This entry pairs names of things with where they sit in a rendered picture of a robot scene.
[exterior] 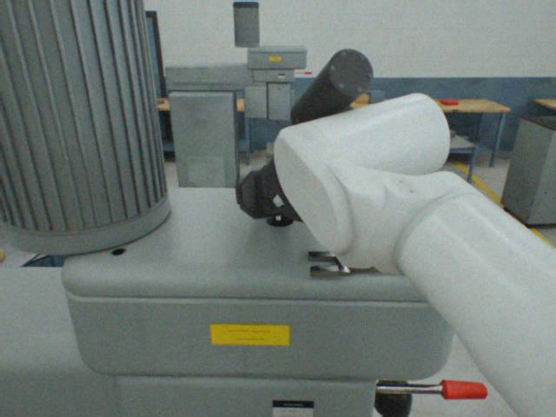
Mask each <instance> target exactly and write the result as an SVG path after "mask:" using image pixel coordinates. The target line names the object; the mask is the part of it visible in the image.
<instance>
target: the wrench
mask: <svg viewBox="0 0 556 417"><path fill-rule="evenodd" d="M308 260H309V261H311V262H336V266H337V267H310V277H339V276H349V270H350V271H370V272H379V271H377V270H376V269H375V268H374V267H371V268H365V269H361V268H346V267H343V265H342V264H341V262H340V261H339V260H338V258H337V257H336V256H335V254H334V253H332V252H318V251H308Z"/></svg>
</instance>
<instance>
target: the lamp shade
mask: <svg viewBox="0 0 556 417"><path fill-rule="evenodd" d="M378 382H381V383H395V382H393V381H383V380H378ZM412 401H413V396H412V394H386V393H375V397H374V409H375V411H376V412H378V413H379V414H380V415H382V416H383V417H408V415H409V414H410V411H411V406H412Z"/></svg>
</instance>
